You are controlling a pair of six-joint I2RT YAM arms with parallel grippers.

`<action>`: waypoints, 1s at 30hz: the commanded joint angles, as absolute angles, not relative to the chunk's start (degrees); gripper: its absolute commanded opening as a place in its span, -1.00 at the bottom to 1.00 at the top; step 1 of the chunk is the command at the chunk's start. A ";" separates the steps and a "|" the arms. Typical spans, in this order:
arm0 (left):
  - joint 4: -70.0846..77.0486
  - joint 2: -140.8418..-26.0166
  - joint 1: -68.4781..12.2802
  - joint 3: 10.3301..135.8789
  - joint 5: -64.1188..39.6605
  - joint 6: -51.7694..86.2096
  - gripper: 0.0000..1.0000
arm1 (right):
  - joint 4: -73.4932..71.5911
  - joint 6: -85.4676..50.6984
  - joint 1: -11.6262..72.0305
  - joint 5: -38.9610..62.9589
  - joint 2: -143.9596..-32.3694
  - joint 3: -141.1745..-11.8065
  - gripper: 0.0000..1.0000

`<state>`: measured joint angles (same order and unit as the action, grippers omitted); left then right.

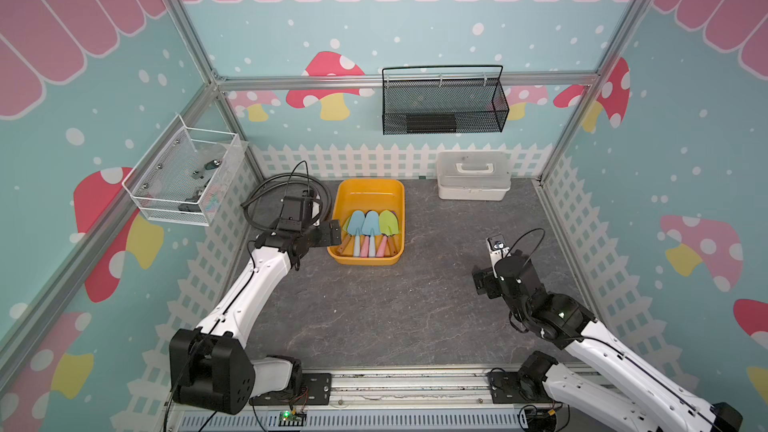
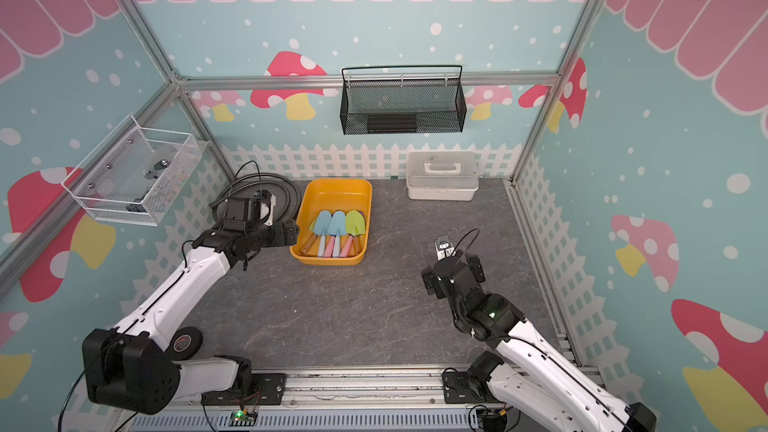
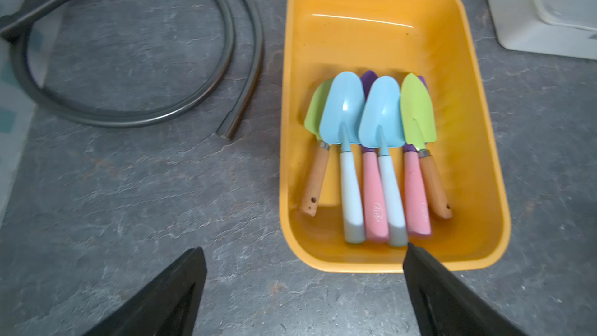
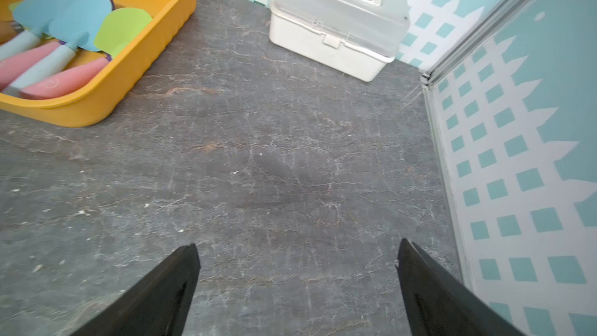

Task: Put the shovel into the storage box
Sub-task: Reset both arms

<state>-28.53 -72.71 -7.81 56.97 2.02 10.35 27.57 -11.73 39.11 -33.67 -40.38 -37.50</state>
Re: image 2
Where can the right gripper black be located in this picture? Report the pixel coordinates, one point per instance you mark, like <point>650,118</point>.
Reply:
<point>430,277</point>

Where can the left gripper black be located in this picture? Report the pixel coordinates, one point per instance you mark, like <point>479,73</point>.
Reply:
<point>279,239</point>

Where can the green shovel wooden handle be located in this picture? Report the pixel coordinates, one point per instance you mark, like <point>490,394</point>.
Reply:
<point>312,238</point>
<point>356,227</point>

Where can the purple shovel pink handle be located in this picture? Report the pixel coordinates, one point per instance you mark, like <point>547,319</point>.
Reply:
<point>328,253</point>
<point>347,247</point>

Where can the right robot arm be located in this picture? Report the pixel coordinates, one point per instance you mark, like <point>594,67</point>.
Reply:
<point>523,369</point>

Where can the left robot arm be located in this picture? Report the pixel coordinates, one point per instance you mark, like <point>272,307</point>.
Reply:
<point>129,367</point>

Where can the yellow plastic storage box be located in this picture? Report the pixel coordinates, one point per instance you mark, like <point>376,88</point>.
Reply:
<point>333,195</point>

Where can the black connector box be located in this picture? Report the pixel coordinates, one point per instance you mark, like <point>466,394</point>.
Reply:
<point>492,421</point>

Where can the white lidded plastic case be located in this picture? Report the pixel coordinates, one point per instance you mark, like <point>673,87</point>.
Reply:
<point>442,175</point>

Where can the black tape roll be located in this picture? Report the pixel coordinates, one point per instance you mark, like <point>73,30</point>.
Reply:
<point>185,344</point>

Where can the green lit circuit board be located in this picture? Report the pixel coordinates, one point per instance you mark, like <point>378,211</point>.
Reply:
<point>242,418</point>

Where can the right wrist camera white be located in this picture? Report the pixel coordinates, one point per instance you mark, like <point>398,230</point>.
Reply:
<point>444,247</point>

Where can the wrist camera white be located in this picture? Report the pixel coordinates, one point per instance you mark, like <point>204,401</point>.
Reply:
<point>266,202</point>
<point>444,247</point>

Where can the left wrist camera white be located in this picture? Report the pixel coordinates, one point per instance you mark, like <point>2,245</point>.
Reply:
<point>266,202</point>

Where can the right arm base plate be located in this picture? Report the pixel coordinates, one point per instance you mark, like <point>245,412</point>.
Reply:
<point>460,387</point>

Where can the white wire mesh basket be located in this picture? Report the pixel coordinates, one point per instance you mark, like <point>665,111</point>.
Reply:
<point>134,175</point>

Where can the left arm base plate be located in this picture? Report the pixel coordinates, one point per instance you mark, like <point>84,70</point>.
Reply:
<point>261,389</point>

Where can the aluminium front rail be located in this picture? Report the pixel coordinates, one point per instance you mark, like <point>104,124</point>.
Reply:
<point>349,386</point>

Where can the black wire mesh basket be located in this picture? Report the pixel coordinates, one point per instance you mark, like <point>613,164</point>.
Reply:
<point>403,99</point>

